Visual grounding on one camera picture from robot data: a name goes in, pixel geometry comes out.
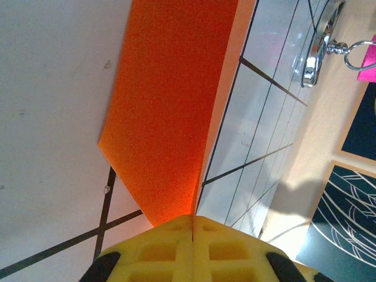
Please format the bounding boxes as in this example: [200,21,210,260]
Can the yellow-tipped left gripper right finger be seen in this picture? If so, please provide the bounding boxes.
[192,215,336,282]

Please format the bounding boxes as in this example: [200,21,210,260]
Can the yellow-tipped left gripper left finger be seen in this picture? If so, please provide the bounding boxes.
[78,215,194,282]

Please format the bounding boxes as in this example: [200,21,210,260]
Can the pink cups on stand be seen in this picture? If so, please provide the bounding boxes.
[356,34,376,83]

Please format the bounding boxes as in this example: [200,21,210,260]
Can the chrome spiral wire stand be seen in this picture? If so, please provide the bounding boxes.
[298,0,376,89]

